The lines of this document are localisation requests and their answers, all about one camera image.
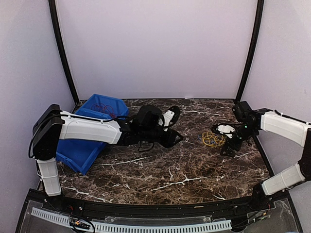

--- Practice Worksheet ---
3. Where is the black enclosure frame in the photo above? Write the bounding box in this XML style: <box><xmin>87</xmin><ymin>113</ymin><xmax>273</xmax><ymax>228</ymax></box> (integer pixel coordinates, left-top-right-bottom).
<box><xmin>48</xmin><ymin>0</ymin><xmax>264</xmax><ymax>102</ymax></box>

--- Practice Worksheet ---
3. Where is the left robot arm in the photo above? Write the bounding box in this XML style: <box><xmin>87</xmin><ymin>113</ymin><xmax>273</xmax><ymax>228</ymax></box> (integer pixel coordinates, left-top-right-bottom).
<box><xmin>28</xmin><ymin>104</ymin><xmax>184</xmax><ymax>212</ymax></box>

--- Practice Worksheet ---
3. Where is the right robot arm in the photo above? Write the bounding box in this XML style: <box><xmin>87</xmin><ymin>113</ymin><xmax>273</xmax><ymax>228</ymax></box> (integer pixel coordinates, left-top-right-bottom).
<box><xmin>214</xmin><ymin>106</ymin><xmax>311</xmax><ymax>211</ymax></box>

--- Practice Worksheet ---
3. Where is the white slotted cable duct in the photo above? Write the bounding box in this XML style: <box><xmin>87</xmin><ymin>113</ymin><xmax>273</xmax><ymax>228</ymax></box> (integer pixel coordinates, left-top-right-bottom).
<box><xmin>31</xmin><ymin>207</ymin><xmax>232</xmax><ymax>233</ymax></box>

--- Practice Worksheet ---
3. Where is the red cable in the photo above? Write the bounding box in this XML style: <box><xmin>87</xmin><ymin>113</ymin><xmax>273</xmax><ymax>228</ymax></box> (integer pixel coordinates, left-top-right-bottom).
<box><xmin>90</xmin><ymin>102</ymin><xmax>117</xmax><ymax>117</ymax></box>
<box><xmin>106</xmin><ymin>106</ymin><xmax>120</xmax><ymax>119</ymax></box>

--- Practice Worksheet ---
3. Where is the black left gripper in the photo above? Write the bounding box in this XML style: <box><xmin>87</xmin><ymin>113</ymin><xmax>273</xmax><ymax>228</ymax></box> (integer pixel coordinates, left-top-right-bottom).
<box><xmin>141</xmin><ymin>126</ymin><xmax>184</xmax><ymax>149</ymax></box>

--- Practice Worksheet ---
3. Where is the blue three-compartment plastic bin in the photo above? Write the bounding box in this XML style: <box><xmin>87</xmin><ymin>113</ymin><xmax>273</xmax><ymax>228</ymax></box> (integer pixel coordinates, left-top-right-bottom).
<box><xmin>56</xmin><ymin>94</ymin><xmax>129</xmax><ymax>175</ymax></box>

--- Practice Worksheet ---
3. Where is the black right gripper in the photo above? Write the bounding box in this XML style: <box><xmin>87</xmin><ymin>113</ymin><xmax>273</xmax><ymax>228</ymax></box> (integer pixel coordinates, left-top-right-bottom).
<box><xmin>221</xmin><ymin>123</ymin><xmax>258</xmax><ymax>157</ymax></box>

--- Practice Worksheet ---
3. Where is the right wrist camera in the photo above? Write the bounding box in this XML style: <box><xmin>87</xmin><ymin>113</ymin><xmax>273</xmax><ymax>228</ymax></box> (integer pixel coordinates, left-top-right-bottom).
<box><xmin>232</xmin><ymin>101</ymin><xmax>252</xmax><ymax>122</ymax></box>

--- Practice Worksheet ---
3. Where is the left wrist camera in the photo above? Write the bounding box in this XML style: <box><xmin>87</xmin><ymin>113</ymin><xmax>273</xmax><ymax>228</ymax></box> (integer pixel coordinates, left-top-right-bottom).
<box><xmin>158</xmin><ymin>105</ymin><xmax>180</xmax><ymax>131</ymax></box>

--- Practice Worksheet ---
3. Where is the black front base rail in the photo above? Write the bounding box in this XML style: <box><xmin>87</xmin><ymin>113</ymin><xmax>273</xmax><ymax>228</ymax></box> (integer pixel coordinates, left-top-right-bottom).
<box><xmin>29</xmin><ymin>184</ymin><xmax>287</xmax><ymax>224</ymax></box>

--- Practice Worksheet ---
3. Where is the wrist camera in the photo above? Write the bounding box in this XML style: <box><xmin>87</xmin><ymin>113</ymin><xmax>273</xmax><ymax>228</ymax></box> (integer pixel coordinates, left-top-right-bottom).
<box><xmin>232</xmin><ymin>101</ymin><xmax>252</xmax><ymax>122</ymax></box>
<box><xmin>158</xmin><ymin>105</ymin><xmax>180</xmax><ymax>131</ymax></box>

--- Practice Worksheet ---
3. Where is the yellow cable in pile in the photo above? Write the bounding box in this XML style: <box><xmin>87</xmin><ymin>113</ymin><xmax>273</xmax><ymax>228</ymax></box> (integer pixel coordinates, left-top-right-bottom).
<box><xmin>201</xmin><ymin>131</ymin><xmax>226</xmax><ymax>148</ymax></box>

